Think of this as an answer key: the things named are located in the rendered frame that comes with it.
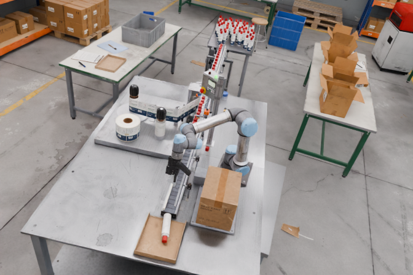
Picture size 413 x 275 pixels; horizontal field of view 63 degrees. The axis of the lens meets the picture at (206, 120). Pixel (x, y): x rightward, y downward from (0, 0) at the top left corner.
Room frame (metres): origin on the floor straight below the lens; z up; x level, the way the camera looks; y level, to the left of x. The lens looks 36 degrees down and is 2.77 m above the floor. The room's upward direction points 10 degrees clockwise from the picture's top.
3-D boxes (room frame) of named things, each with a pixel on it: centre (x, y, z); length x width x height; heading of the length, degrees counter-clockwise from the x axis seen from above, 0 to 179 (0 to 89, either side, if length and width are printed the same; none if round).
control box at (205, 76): (2.39, 0.00, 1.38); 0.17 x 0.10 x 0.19; 51
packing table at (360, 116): (4.21, -1.68, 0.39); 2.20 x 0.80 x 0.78; 167
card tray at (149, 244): (1.29, 0.16, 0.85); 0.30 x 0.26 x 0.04; 176
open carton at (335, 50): (4.23, -1.56, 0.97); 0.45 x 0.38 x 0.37; 80
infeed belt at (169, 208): (2.28, 0.09, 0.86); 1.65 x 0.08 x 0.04; 176
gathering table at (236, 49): (4.63, -0.17, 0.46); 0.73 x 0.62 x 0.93; 176
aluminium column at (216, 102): (2.32, -0.06, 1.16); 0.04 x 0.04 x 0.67; 86
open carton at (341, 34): (5.08, -1.79, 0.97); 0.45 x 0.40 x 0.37; 79
